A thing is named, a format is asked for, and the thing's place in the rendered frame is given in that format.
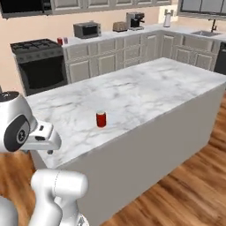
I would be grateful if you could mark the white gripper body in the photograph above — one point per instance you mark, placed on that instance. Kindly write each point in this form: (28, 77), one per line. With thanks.
(47, 140)

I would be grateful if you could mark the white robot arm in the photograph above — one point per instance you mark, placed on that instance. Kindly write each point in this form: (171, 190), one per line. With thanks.
(44, 188)

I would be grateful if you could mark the red soda can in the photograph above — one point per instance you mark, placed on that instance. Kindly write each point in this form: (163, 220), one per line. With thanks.
(101, 120)
(60, 41)

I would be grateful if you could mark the black gas stove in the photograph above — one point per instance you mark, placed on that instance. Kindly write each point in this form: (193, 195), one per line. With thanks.
(39, 67)

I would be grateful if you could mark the white marble kitchen island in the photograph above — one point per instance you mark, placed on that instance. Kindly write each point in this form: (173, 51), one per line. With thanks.
(141, 117)

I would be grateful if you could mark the pink soda can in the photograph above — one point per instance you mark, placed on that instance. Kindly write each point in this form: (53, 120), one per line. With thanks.
(65, 40)

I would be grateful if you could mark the grey base cupboard run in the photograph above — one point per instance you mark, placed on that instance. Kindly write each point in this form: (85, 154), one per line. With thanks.
(123, 56)

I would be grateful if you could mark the grey toaster oven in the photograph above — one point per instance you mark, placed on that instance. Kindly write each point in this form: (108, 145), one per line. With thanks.
(87, 30)

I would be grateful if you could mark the beige toaster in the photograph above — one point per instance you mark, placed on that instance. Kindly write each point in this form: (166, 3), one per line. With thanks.
(120, 26)

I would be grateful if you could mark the black microwave oven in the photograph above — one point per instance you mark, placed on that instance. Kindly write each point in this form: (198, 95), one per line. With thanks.
(23, 7)

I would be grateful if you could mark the black silver coffee machine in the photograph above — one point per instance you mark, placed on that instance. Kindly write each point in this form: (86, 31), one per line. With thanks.
(135, 21)

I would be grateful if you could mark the steel sink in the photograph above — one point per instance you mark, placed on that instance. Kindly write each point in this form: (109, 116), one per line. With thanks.
(206, 33)

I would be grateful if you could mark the black dishwasher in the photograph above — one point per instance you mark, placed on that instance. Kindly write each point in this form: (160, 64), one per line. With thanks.
(220, 58)

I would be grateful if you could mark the black tap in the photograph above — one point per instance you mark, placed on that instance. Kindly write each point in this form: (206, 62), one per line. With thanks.
(214, 26)

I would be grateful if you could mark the grey wall cupboard run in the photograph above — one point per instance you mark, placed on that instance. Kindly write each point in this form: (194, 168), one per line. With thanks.
(111, 4)

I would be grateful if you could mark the glass-fronted wall cupboards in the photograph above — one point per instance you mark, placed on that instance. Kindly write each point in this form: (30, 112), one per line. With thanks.
(203, 9)

